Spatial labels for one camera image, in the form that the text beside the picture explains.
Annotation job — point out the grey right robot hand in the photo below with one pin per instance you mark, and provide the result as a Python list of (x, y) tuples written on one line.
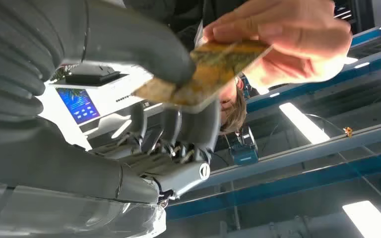
[(62, 157)]

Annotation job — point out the white touchscreen kiosk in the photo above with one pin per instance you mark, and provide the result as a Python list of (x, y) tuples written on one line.
[(111, 95)]

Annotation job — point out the person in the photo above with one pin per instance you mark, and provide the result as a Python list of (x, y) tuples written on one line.
[(235, 115)]

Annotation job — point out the white ceiling light panel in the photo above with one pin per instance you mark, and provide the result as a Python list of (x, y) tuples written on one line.
[(304, 123), (371, 221)]

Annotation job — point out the small teal box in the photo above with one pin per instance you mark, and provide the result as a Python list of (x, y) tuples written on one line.
[(244, 152)]

